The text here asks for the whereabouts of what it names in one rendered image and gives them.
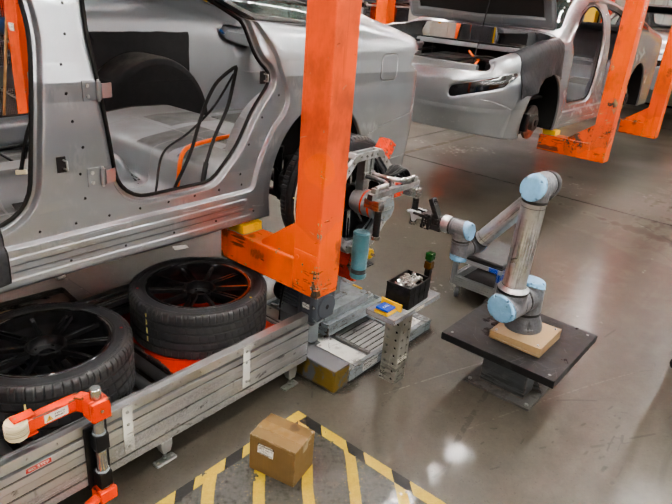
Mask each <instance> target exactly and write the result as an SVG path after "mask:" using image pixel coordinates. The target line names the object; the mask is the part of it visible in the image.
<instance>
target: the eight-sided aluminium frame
mask: <svg viewBox="0 0 672 504"><path fill-rule="evenodd" d="M372 158H375V161H376V163H377V165H378V166H379V168H380V170H381V171H382V173H383V175H385V173H386V171H387V170H388V168H389V167H390V166H391V165H392V164H391V163H390V161H389V159H388V157H387V156H386V155H385V152H384V150H383V149H381V148H377V147H370V148H366V149H361V150H357V151H353V152H352V151H350V152H349V156H348V169H347V179H348V178H349V176H350V174H351V173H352V171H353V170H354V168H355V166H356V165H357V163H358V162H361V161H365V160H367V159H368V160H370V159H372ZM347 179H346V181H347ZM373 221H374V219H372V221H371V223H370V224H369V226H368V228H367V229H366V230H368V231H369V232H370V233H371V234H370V243H369V245H371V244H373V242H374V240H371V235H372V231H373ZM352 241H353V239H351V240H349V241H345V240H344V238H343V237H342V236H341V248H340V251H341V252H344V253H346V254H349V253H351V251H352Z"/></svg>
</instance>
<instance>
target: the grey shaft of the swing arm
mask: <svg viewBox="0 0 672 504"><path fill-rule="evenodd" d="M89 398H90V400H91V401H94V402H96V401H98V400H100V399H102V394H101V387H100V386H99V385H93V386H91V387H90V388H89ZM83 439H84V448H85V457H86V467H87V476H88V485H89V490H91V489H92V488H93V486H95V485H97V487H98V488H99V489H101V490H105V489H107V488H109V487H110V485H111V484H113V474H112V469H111V467H110V456H109V447H110V441H109V432H108V431H107V423H106V419H104V420H102V421H100V422H98V423H96V424H92V425H91V426H89V427H87V428H85V429H83Z"/></svg>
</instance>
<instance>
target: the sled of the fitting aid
mask: <svg viewBox="0 0 672 504"><path fill-rule="evenodd" d="M366 292H368V299H366V300H364V301H362V302H360V303H359V304H357V305H355V306H353V307H351V308H349V309H347V310H345V311H343V312H341V313H339V314H337V315H336V316H334V317H332V318H330V319H328V320H326V321H323V322H321V323H319V327H318V333H320V334H322V335H323V336H325V337H329V336H331V335H332V334H334V333H336V332H338V331H340V330H341V329H343V328H345V327H347V326H349V325H350V324H352V323H354V322H356V321H358V320H359V319H361V318H363V317H365V316H367V315H368V314H366V308H368V307H370V306H372V305H373V304H375V303H377V302H379V301H381V297H379V296H377V295H375V294H372V293H371V292H370V291H366Z"/></svg>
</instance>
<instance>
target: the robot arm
mask: <svg viewBox="0 0 672 504"><path fill-rule="evenodd" d="M561 187H562V179H561V177H560V175H559V174H558V173H557V172H555V171H552V170H545V171H542V172H538V173H533V174H530V175H529V176H527V177H525V178H524V179H523V180H522V182H521V184H520V193H521V197H519V198H518V199H517V200H516V201H515V202H513V203H512V204H511V205H510V206H508V207H507V208H506V209H505V210H504V211H502V212H501V213H500V214H499V215H498V216H496V217H495V218H494V219H493V220H491V221H490V222H489V223H488V224H487V225H485V226H484V227H483V228H482V229H481V230H479V231H477V232H476V227H475V225H474V224H473V223H471V222H469V221H465V220H462V219H459V218H456V217H453V216H449V215H445V216H442V214H441V211H440V208H439V204H438V201H437V198H436V197H433V198H430V199H429V203H430V206H431V210H432V211H431V210H428V209H424V208H418V211H416V210H413V209H407V211H408V212H410V214H411V220H412V221H415V220H416V219H417V218H418V219H421V217H422V220H421V223H420V227H421V228H423V227H424V226H425V225H426V228H424V229H427V230H429V229H431V230H434V231H437V232H441V231H442V232H445V233H448V234H451V235H453V236H452V243H451V249H450V259H451V260H452V261H454V262H458V263H465V262H466V261H467V257H469V256H471V255H473V254H476V253H478V252H482V251H484V250H485V249H486V248H487V246H488V245H489V244H490V243H491V242H492V241H494V240H495V239H496V238H497V237H499V236H500V235H501V234H502V233H504V232H505V231H506V230H508V229H509V228H510V227H511V226H513V225H514V224H515V223H516V222H517V223H516V227H515V231H514V235H513V239H512V244H511V248H510V252H509V256H508V261H507V265H506V269H505V273H504V278H503V280H502V281H500V282H498V285H497V289H496V293H495V294H494V295H492V296H491V297H490V298H489V300H488V304H487V307H488V311H489V313H490V314H491V316H493V318H494V319H495V320H497V321H499V322H501V323H504V325H505V327H506V328H507V329H509V330H510V331H512V332H515V333H518V334H522V335H536V334H538V333H540V332H541V331H542V321H541V317H540V315H541V309H542V304H543V299H544V294H545V290H546V289H545V288H546V283H545V281H544V280H542V279H541V278H539V277H536V276H532V275H529V273H530V269H531V265H532V261H533V257H534V253H535V249H536V246H537V242H538V238H539V234H540V230H541V226H542V222H543V218H544V214H545V211H546V207H547V205H548V201H550V200H551V199H552V198H554V197H555V196H556V195H557V194H558V193H559V191H560V190H561ZM422 224H423V227H422ZM475 232H476V233H475Z"/></svg>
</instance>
